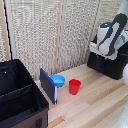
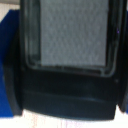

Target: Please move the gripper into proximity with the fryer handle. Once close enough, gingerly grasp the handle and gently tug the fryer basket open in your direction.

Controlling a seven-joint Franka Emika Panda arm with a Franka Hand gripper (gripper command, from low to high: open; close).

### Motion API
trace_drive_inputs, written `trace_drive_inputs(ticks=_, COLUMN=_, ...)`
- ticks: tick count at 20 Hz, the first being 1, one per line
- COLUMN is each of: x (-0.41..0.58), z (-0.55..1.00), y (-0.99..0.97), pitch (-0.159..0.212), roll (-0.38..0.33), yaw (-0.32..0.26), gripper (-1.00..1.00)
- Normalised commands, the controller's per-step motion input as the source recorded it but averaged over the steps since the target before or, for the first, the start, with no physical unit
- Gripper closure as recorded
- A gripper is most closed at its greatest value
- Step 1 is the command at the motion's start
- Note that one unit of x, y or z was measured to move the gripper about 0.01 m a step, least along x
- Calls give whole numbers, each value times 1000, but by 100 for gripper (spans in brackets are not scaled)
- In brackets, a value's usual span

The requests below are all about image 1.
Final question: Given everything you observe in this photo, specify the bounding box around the dark upright panel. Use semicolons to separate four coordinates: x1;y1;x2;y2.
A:
39;68;59;105

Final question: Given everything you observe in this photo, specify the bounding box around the black fabric storage bin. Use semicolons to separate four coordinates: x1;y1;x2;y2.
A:
0;58;50;128

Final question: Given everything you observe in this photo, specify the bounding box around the black robot base box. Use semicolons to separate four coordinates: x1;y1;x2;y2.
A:
86;41;128;81

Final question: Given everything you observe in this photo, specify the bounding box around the red plastic cup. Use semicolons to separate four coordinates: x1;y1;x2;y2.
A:
68;78;82;96

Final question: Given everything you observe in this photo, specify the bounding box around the bamboo blind screen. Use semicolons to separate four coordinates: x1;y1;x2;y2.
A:
0;0;128;82

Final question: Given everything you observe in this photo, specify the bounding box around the blue plastic bowl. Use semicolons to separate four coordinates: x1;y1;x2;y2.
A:
49;74;67;89

